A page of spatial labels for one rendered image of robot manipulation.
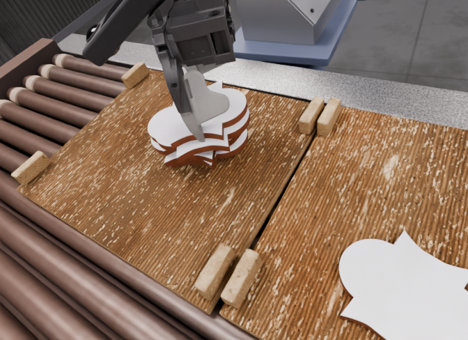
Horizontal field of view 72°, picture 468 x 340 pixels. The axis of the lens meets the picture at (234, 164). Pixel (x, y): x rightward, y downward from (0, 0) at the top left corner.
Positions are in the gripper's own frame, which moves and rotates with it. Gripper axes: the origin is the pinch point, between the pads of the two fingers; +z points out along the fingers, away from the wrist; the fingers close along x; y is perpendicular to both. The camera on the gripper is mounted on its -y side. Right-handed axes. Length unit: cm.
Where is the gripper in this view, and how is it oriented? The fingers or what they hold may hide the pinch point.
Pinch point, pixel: (198, 111)
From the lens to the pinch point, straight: 45.9
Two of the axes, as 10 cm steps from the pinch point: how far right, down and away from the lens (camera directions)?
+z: 2.1, 6.3, 7.5
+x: -0.2, -7.6, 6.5
